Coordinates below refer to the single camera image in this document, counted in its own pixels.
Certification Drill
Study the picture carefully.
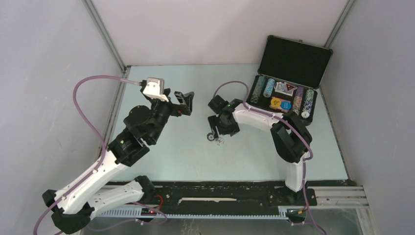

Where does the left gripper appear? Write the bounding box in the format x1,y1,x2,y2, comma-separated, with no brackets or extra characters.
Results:
148,88,193,143

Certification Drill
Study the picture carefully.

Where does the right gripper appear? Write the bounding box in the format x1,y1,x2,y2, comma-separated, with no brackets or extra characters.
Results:
208,114,241,140

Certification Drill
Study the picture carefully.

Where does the yellow round button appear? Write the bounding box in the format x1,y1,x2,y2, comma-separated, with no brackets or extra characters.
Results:
270,97,282,109

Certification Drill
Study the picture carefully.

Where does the red playing card deck box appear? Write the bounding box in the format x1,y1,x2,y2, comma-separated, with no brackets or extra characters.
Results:
270,97,291,113

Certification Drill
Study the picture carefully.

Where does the blue round button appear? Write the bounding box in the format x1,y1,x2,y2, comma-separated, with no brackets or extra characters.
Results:
280,101,292,111

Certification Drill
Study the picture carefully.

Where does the clear round dealer button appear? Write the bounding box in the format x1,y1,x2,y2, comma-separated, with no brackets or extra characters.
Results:
274,82,287,94

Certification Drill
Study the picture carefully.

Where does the red black triangle marker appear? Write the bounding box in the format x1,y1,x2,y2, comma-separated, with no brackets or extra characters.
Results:
285,83,297,96

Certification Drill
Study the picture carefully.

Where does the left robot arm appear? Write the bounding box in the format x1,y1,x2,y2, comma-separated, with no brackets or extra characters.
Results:
42,89,194,235

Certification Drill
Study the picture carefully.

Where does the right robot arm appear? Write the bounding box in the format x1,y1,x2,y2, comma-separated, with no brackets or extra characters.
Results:
207,95,312,205

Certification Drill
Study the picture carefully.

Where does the black poker set case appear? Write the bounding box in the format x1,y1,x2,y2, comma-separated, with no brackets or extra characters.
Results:
247,35,334,126

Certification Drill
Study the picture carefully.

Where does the dark blue fifty chip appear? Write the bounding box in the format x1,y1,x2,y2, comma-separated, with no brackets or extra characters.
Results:
207,133,215,141

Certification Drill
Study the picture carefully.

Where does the light blue chip stack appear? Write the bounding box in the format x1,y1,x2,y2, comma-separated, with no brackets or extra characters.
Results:
263,78,276,97

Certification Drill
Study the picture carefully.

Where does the purple chip stack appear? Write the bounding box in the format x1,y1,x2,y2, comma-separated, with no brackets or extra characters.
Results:
292,86,304,115

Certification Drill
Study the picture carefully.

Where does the green chip stack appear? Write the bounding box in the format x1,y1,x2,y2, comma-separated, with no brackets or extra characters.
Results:
301,89,315,119

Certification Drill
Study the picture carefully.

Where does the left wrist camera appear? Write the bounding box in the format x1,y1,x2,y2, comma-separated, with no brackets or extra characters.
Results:
142,77,169,102

